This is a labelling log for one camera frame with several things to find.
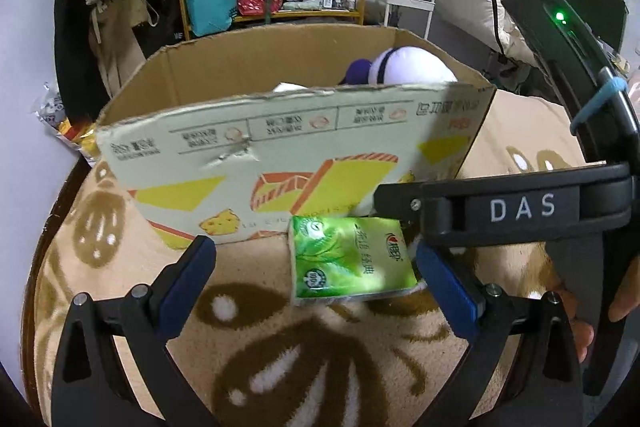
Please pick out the purple white plush toy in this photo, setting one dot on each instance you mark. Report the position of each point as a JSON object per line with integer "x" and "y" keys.
{"x": 410, "y": 67}

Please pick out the green tissue pack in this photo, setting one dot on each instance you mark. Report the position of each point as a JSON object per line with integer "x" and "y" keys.
{"x": 345, "y": 262}

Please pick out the pale green pouch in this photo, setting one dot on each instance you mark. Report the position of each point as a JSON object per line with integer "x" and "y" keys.
{"x": 300, "y": 5}

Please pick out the white trolley cart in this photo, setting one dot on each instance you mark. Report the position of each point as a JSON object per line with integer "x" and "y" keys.
{"x": 400, "y": 7}

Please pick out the plastic bag with yellow contents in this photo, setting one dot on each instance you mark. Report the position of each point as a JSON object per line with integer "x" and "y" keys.
{"x": 55, "y": 112}

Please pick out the beige hanging trousers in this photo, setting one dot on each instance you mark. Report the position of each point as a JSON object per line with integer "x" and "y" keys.
{"x": 115, "y": 57}

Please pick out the cardboard box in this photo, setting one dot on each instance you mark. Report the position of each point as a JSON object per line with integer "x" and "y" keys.
{"x": 225, "y": 72}

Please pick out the black hanging garment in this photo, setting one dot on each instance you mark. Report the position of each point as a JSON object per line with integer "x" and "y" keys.
{"x": 75, "y": 47}

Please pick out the person's right hand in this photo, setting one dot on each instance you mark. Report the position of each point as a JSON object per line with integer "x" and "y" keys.
{"x": 582, "y": 337}

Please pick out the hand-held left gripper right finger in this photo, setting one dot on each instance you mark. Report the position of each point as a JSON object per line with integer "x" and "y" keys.
{"x": 445, "y": 292}

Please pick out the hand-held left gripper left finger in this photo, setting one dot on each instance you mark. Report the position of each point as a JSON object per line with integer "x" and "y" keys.
{"x": 187, "y": 287}

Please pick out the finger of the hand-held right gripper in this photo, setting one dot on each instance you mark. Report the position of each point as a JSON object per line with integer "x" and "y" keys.
{"x": 400, "y": 202}

